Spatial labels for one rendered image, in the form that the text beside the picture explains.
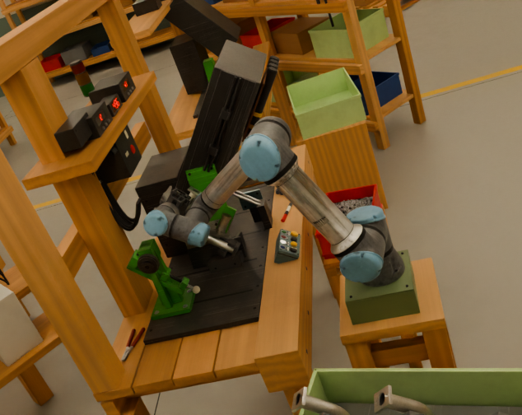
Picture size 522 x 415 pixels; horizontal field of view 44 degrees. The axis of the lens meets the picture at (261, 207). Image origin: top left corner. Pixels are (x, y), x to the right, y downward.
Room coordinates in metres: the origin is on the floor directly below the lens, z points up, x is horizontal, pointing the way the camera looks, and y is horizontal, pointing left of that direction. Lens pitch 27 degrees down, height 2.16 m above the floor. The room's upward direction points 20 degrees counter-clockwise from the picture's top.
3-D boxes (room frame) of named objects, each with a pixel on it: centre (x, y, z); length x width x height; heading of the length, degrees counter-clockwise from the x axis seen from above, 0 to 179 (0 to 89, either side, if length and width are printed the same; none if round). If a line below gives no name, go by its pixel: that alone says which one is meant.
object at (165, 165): (2.48, 0.31, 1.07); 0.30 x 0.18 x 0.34; 166
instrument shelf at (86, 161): (2.40, 0.46, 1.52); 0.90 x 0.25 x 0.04; 166
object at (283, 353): (2.27, -0.07, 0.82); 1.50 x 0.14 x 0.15; 166
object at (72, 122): (2.11, 0.49, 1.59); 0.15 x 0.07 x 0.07; 166
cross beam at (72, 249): (2.43, 0.56, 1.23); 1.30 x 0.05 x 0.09; 166
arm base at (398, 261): (1.69, -0.28, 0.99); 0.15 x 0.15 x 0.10
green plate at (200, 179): (2.25, 0.16, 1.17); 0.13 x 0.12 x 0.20; 166
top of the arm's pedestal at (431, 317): (1.69, -0.28, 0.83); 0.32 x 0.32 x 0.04; 74
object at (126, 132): (2.28, 0.43, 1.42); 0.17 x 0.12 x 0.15; 166
